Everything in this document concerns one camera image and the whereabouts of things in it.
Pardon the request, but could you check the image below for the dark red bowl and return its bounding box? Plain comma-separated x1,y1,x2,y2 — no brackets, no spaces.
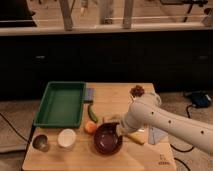
93,122,123,155

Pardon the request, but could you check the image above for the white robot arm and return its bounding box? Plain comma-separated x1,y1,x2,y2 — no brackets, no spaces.
117,93,213,156

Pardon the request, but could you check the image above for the blue sponge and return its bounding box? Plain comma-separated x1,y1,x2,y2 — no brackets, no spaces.
84,88,94,103

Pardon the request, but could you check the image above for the brown grape bunch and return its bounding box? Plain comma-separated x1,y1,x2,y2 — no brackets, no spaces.
130,85,145,98

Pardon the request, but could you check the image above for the green cucumber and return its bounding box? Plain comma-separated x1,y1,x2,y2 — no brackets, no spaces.
88,104,98,123

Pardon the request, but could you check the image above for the orange carrot piece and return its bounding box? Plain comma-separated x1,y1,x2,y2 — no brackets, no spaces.
84,121,97,134

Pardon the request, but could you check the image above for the green plastic tray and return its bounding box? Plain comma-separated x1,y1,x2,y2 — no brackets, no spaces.
34,81,86,128

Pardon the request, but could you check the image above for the yellow corn cob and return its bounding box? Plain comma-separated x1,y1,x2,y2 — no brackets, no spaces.
126,134,144,145

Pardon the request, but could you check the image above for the white small bowl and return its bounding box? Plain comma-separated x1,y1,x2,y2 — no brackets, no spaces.
57,129,76,149

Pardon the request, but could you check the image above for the light blue cloth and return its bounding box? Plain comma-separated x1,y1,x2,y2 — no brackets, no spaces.
148,126,167,145

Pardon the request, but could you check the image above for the small metal cup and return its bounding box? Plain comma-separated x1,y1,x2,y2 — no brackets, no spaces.
32,134,49,152

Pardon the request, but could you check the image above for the dark blue device on floor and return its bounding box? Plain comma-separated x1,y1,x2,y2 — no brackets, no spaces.
185,91,212,108

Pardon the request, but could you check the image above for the black floor cable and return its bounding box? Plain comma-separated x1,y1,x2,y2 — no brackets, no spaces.
169,103,199,171

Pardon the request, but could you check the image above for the black cable left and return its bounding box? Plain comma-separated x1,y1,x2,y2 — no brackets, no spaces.
0,112,30,144

